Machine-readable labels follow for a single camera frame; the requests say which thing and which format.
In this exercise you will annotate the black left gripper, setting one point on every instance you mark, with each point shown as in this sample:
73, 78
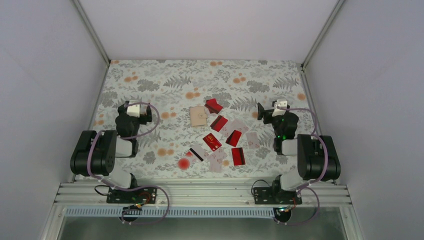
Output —
144, 119

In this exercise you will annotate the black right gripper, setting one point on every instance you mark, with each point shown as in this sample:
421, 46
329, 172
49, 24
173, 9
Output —
261, 112

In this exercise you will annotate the red stripe card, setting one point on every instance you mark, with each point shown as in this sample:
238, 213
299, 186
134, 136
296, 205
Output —
213, 106
219, 123
238, 156

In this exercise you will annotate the beige leather card holder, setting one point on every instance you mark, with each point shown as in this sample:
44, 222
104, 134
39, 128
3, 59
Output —
198, 116

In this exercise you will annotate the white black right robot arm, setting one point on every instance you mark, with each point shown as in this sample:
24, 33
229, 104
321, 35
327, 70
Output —
316, 155

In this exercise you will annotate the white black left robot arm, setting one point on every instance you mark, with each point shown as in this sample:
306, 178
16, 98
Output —
96, 152

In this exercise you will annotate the white floral card right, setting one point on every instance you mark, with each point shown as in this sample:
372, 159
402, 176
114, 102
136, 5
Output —
252, 140

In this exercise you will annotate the white floral card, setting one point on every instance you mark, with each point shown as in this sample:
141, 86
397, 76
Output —
216, 160
252, 140

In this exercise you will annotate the red VIP card upper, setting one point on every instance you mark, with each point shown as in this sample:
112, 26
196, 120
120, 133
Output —
234, 138

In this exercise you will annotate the red vip card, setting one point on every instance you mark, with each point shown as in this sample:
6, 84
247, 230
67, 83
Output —
212, 142
234, 138

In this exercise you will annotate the white card red circle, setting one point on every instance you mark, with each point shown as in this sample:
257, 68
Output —
186, 161

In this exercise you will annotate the white card black stripe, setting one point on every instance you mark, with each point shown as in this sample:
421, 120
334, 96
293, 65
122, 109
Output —
198, 152

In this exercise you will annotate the red VIP card centre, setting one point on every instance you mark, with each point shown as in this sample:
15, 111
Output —
212, 142

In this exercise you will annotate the white floral card lower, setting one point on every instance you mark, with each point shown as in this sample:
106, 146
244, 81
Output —
216, 160

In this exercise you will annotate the floral patterned table mat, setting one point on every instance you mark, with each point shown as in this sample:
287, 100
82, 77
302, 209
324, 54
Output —
175, 86

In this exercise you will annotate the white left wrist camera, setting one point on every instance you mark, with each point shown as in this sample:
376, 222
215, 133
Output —
133, 109

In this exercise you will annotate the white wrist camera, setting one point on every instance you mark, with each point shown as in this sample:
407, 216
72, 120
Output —
280, 107
133, 109

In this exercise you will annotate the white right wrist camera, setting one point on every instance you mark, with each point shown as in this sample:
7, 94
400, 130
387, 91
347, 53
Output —
280, 107

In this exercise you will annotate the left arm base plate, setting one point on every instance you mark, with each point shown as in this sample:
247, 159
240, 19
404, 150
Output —
146, 195

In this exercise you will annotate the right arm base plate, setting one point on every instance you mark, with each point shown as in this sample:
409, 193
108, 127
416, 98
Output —
267, 196

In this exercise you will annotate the aluminium rail frame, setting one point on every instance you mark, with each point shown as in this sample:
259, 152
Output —
205, 193

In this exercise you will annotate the grey slotted cable duct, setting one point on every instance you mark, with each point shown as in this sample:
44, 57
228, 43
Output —
173, 212

